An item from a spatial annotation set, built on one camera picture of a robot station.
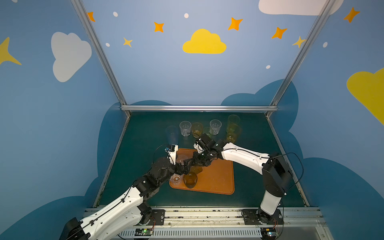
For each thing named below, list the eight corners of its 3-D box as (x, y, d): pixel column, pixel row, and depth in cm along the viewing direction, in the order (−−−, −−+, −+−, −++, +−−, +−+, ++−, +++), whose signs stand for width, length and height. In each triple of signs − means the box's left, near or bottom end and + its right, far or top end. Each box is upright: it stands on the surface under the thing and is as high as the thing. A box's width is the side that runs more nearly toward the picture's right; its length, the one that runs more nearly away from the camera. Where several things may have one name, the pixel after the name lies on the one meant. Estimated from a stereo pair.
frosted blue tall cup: (168, 145, 105) (165, 132, 93) (169, 138, 108) (166, 125, 97) (178, 145, 105) (177, 132, 93) (179, 138, 109) (178, 125, 97)
